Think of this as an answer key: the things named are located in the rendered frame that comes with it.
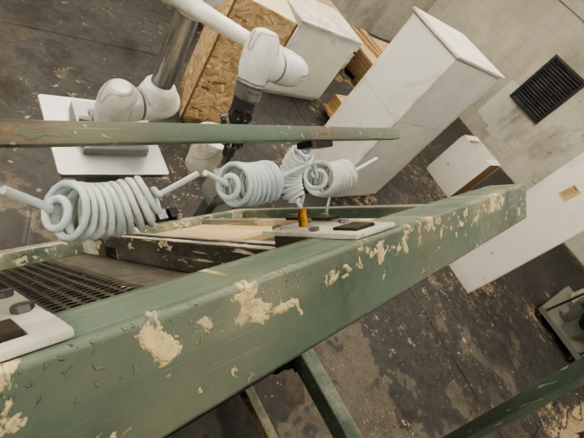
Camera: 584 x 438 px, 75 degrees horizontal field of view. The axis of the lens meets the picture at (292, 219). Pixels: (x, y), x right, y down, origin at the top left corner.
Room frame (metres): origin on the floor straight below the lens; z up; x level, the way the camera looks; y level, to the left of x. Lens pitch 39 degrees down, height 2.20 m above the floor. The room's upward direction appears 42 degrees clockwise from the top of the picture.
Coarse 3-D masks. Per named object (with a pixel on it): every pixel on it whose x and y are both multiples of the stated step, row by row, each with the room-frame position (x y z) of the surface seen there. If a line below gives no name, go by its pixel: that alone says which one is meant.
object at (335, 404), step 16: (304, 352) 1.07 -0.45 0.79; (288, 368) 1.05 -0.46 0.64; (304, 368) 1.03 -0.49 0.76; (320, 368) 1.06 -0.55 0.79; (304, 384) 1.01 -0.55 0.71; (320, 384) 1.00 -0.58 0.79; (256, 400) 1.08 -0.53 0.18; (320, 400) 0.97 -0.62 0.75; (336, 400) 1.00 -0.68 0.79; (256, 416) 1.05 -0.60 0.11; (336, 416) 0.94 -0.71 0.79; (272, 432) 1.01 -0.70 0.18; (336, 432) 0.91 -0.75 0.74; (352, 432) 0.94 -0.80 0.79
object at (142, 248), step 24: (312, 144) 0.48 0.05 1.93; (288, 168) 0.50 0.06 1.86; (288, 192) 0.52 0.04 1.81; (120, 240) 0.61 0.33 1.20; (144, 240) 0.58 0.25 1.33; (168, 240) 0.55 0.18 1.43; (192, 240) 0.57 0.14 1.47; (216, 240) 0.55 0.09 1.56; (240, 240) 0.55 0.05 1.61; (288, 240) 0.47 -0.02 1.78; (168, 264) 0.53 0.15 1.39; (192, 264) 0.51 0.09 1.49; (216, 264) 0.49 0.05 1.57
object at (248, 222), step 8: (208, 224) 1.12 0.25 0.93; (216, 224) 1.11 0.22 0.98; (224, 224) 1.10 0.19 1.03; (232, 224) 1.08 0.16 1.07; (240, 224) 1.07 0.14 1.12; (248, 224) 1.06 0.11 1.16; (256, 224) 1.05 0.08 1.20; (264, 224) 1.04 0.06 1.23; (272, 224) 1.03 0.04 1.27; (280, 224) 1.02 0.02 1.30; (288, 224) 1.01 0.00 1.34
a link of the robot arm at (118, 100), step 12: (108, 84) 1.21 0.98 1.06; (120, 84) 1.25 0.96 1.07; (132, 84) 1.31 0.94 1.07; (108, 96) 1.19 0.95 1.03; (120, 96) 1.21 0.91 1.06; (132, 96) 1.26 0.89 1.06; (96, 108) 1.18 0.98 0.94; (108, 108) 1.18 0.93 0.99; (120, 108) 1.21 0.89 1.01; (132, 108) 1.26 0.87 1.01; (96, 120) 1.18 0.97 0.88; (108, 120) 1.19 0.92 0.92; (120, 120) 1.22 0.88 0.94; (132, 120) 1.28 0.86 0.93
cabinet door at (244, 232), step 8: (168, 232) 0.95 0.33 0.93; (176, 232) 0.96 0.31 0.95; (184, 232) 0.96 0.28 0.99; (192, 232) 0.95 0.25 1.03; (200, 232) 0.95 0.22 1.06; (208, 232) 0.94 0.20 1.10; (216, 232) 0.94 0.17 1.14; (224, 232) 0.94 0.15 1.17; (232, 232) 0.93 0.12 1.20; (240, 232) 0.93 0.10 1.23; (248, 232) 0.92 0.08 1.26; (256, 232) 0.91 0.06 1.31
